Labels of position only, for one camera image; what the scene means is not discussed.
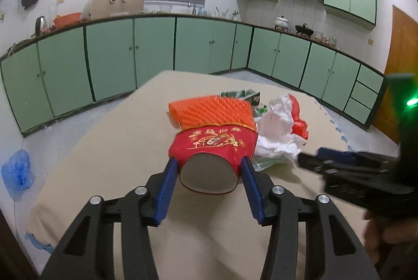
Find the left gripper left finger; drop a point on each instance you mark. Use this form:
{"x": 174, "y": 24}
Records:
{"x": 160, "y": 188}

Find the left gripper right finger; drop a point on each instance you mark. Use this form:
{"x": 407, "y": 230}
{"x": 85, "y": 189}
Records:
{"x": 258, "y": 189}

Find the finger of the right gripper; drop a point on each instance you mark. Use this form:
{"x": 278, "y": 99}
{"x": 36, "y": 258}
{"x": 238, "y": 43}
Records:
{"x": 330, "y": 154}
{"x": 314, "y": 164}

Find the red plastic bag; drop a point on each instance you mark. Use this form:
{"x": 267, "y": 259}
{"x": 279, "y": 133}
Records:
{"x": 299, "y": 126}

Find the white plastic bag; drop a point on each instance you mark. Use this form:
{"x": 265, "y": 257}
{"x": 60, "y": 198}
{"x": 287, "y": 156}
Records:
{"x": 299, "y": 142}

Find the red paper cup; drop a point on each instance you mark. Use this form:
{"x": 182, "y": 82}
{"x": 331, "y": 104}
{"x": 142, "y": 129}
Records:
{"x": 209, "y": 157}

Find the orange foam fruit net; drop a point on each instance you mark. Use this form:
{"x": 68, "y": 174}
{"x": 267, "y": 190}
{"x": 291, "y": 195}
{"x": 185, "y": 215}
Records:
{"x": 211, "y": 110}

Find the green lower kitchen cabinets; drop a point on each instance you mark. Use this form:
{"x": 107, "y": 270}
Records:
{"x": 74, "y": 68}

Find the green flattened carton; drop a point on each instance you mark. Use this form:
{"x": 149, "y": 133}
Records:
{"x": 249, "y": 95}

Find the brown wooden door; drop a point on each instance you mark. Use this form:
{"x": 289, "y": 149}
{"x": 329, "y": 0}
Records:
{"x": 402, "y": 58}

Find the black wok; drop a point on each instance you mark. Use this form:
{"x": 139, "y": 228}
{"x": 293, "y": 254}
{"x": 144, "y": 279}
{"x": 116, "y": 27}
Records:
{"x": 304, "y": 30}

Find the white cooking pot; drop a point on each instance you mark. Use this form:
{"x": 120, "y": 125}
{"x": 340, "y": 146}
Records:
{"x": 281, "y": 23}

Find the blue plastic bag on floor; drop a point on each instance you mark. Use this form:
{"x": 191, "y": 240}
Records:
{"x": 17, "y": 175}

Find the chrome sink faucet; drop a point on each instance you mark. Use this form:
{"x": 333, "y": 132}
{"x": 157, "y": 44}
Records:
{"x": 192, "y": 4}

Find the orange plastic basket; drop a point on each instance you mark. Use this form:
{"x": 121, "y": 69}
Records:
{"x": 67, "y": 20}

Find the electric kettle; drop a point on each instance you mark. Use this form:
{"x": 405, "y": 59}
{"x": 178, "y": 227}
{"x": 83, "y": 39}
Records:
{"x": 40, "y": 25}

